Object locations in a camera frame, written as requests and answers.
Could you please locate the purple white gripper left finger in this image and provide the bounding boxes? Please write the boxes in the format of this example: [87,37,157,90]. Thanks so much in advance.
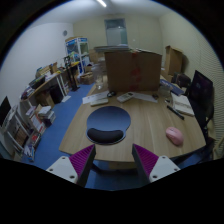
[47,145,96,187]

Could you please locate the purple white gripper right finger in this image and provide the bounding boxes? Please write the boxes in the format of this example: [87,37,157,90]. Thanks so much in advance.
[132,144,180,184]

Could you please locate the pink computer mouse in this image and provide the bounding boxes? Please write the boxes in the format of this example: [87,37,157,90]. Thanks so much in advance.
[166,127,184,146]

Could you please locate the dark blue mouse pad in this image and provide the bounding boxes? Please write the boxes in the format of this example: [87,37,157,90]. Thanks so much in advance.
[86,106,131,145]

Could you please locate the stack of books on floor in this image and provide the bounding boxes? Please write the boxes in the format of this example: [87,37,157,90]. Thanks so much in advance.
[38,106,56,127]

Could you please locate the black pen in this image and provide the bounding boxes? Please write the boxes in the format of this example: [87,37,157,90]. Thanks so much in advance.
[167,105,184,120]

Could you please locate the open white notebook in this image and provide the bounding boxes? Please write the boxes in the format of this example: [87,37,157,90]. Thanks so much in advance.
[171,94,194,116]

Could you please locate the white papers on table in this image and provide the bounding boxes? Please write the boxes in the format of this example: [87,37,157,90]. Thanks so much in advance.
[82,91,109,104]

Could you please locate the white remote control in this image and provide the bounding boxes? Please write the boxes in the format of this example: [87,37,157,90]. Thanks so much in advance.
[117,92,134,103]

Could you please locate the blue book on table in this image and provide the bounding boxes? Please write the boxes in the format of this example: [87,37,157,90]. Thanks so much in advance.
[170,83,184,96]

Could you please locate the white shelf desk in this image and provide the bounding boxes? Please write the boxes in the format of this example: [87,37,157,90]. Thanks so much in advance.
[20,73,68,107]

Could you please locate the black office chair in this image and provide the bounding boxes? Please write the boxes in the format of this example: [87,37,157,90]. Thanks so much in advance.
[188,71,214,133]

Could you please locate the cardboard box on floor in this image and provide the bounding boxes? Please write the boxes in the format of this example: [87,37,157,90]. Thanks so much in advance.
[80,72,94,85]

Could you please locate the black monitor at left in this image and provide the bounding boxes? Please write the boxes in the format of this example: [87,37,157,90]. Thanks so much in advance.
[0,97,11,126]

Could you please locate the large brown cardboard box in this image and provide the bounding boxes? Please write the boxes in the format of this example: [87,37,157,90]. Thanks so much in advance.
[105,51,162,92]

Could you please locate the clear plastic container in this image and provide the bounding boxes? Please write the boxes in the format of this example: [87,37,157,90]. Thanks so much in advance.
[92,64,104,90]

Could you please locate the blue white display cabinet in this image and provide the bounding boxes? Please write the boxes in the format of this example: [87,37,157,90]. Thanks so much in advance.
[65,37,90,75]

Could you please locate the tall cardboard box at wall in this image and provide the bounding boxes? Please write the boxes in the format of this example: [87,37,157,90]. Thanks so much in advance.
[165,46,183,75]

